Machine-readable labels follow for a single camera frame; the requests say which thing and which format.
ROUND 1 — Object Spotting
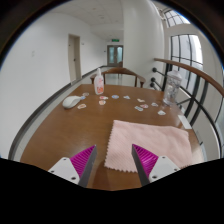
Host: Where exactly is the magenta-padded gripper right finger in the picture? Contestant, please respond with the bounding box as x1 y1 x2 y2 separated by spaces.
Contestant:
131 143 181 187

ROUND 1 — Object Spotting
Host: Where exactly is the pink towel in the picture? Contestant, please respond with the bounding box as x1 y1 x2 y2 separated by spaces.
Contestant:
103 119 198 174

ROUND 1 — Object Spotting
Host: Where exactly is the white paper card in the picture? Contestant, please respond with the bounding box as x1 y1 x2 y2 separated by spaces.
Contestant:
177 114 193 130

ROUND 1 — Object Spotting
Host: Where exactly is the beige single door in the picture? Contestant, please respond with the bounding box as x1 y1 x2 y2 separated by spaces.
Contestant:
68 34 82 84

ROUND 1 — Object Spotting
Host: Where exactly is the white computer mouse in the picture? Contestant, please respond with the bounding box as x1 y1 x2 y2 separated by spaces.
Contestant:
62 95 82 110

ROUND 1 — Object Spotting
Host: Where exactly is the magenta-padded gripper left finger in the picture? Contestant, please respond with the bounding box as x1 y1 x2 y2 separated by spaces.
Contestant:
48 144 98 188

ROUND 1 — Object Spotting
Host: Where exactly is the wooden chair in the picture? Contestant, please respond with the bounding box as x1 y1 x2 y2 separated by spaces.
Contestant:
89 67 147 89

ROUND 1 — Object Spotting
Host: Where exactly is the wooden-topped black railing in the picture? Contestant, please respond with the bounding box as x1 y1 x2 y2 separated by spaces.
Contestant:
149 57 224 158

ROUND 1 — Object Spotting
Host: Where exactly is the arched black-framed window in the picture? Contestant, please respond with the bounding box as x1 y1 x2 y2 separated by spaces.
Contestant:
162 8 192 28

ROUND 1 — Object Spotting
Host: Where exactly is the glazed double door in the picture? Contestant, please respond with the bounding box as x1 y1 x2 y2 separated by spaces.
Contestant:
106 44 124 67

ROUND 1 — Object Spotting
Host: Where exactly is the white pump bottle orange label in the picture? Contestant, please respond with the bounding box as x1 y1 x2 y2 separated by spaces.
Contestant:
93 67 105 96

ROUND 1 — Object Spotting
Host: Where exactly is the tall black-framed window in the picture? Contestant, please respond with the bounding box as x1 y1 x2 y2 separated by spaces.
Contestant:
170 34 204 98

